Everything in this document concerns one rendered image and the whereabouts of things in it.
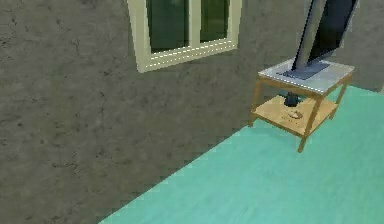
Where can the cream framed window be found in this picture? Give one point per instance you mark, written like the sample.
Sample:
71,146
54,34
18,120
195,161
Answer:
195,46

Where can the small black object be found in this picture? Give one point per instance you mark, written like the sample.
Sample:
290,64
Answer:
291,99

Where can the small pale dish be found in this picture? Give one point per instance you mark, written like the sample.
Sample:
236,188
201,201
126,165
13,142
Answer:
295,114

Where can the wooden table with white top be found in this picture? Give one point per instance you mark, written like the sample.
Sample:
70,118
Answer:
310,87

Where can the black television set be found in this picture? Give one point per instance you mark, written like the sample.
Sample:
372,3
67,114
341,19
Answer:
328,30

